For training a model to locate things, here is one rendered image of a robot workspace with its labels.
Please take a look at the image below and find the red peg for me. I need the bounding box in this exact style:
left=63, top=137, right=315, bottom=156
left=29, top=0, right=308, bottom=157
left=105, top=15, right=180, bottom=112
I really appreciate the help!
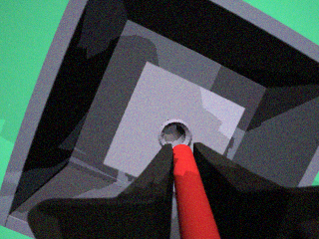
left=172, top=144, right=220, bottom=239

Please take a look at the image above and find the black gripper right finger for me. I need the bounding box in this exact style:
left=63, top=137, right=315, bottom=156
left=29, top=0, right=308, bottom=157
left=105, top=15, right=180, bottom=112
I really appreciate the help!
left=193, top=142, right=319, bottom=239

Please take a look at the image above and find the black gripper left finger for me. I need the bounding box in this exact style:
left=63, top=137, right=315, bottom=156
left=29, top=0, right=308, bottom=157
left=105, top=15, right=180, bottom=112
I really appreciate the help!
left=27, top=143, right=173, bottom=239

